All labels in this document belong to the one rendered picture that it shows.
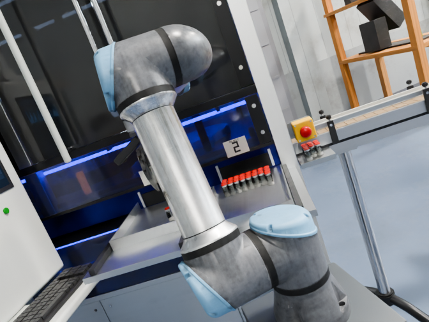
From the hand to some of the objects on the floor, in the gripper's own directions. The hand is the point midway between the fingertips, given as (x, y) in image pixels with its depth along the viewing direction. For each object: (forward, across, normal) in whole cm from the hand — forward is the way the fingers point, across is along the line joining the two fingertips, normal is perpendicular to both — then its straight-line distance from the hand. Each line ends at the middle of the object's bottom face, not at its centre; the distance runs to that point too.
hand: (156, 186), depth 126 cm
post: (+101, +18, -45) cm, 112 cm away
